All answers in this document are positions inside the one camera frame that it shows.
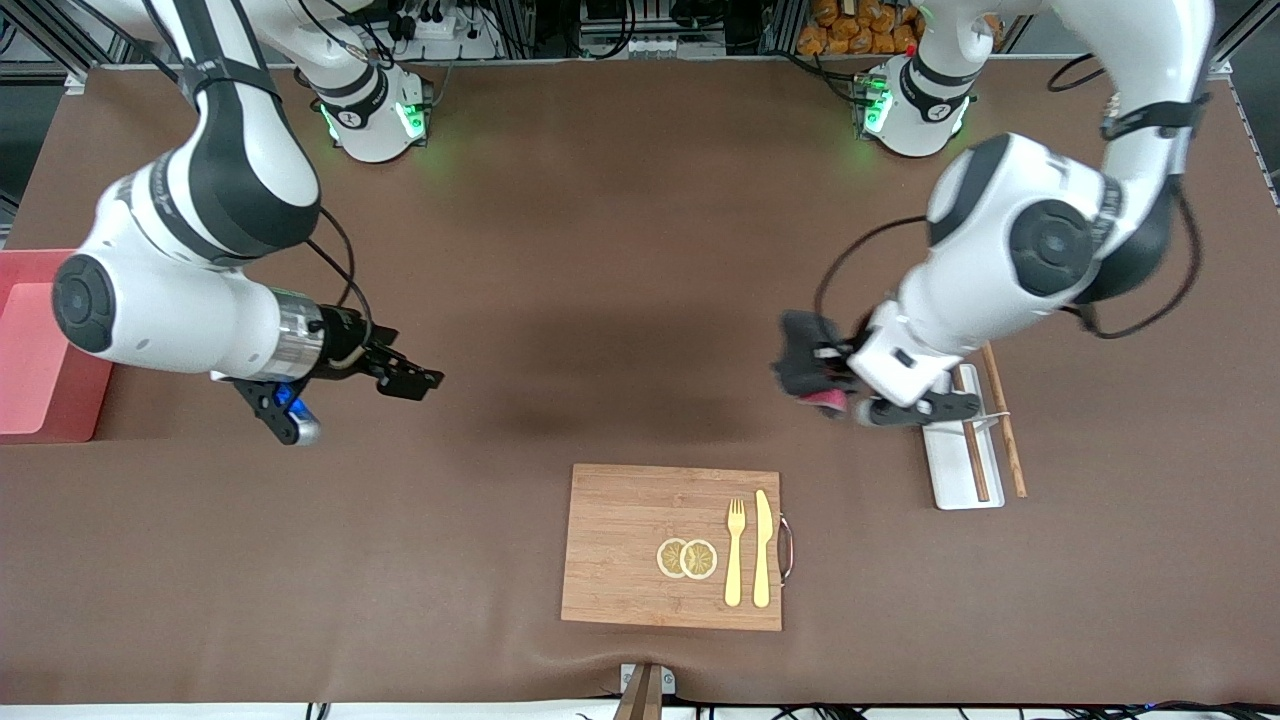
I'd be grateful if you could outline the dark grey cloth red underside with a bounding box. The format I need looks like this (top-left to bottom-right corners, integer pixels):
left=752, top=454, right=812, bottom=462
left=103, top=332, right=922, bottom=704
left=773, top=310, right=853, bottom=419

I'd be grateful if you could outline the white rectangular tray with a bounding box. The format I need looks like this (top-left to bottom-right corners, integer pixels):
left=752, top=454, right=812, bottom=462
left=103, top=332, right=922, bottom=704
left=920, top=362, right=1007, bottom=511

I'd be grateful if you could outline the light wooden rod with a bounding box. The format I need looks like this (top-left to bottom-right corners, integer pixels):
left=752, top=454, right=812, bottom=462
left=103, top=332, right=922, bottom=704
left=980, top=340, right=1029, bottom=499

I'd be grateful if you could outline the yellow plastic knife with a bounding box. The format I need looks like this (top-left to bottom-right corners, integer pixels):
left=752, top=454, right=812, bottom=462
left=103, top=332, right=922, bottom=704
left=752, top=489, right=774, bottom=609

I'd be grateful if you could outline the brown table cover mat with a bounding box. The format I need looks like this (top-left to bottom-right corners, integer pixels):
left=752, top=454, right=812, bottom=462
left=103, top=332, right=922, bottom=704
left=0, top=60, right=1280, bottom=706

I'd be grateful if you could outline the yellow plastic fork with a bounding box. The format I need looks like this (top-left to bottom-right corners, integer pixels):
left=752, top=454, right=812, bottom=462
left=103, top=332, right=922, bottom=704
left=724, top=498, right=747, bottom=608

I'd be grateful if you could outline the wooden cutting board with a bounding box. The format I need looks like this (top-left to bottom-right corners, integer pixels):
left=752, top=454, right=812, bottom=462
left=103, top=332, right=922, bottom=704
left=560, top=463, right=784, bottom=633

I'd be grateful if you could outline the pink plastic bin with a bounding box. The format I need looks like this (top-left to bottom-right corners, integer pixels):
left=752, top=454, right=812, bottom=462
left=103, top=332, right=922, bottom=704
left=0, top=248, right=113, bottom=444

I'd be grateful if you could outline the white power strip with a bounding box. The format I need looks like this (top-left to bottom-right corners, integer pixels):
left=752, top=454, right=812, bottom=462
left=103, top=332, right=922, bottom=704
left=385, top=0, right=501, bottom=61

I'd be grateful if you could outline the orange packaged snacks pile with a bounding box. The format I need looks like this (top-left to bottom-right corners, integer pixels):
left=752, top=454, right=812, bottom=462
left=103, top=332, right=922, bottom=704
left=797, top=0, right=923, bottom=57

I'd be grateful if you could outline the black electronics box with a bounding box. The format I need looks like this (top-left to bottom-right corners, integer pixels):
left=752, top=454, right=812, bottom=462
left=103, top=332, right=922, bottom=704
left=578, top=0, right=733, bottom=59

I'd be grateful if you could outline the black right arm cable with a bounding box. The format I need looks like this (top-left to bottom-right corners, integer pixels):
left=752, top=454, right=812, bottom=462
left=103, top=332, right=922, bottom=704
left=300, top=205, right=375, bottom=346

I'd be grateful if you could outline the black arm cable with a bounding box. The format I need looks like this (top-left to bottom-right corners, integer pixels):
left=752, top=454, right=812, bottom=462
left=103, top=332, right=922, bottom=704
left=300, top=205, right=375, bottom=346
left=812, top=50, right=1203, bottom=341

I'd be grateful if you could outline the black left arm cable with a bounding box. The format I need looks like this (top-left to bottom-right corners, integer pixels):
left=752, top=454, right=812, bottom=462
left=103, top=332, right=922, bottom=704
left=812, top=50, right=1203, bottom=341

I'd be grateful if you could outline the aluminium frame rail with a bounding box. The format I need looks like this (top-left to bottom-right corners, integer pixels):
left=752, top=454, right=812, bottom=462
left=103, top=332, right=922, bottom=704
left=65, top=52, right=1236, bottom=81

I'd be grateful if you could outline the camera mounting post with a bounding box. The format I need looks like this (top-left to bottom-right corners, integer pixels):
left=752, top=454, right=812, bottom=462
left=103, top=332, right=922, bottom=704
left=612, top=662, right=678, bottom=720

